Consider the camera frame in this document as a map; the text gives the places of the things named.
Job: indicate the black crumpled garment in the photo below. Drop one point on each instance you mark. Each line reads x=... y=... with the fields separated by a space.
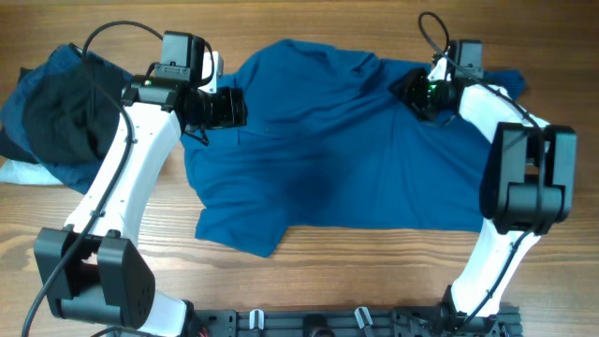
x=69 y=118

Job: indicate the dark navy crumpled garment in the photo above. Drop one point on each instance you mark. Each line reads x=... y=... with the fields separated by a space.
x=14 y=143

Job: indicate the blue polo shirt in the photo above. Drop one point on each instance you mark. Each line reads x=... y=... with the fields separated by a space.
x=326 y=144

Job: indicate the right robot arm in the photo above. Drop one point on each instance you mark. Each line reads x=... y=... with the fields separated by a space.
x=527 y=185

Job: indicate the white cloth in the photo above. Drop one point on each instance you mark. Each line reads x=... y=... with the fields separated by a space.
x=18 y=172

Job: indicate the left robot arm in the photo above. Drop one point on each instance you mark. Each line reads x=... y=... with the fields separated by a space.
x=91 y=269

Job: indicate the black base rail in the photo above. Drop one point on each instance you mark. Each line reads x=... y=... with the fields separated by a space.
x=399 y=322

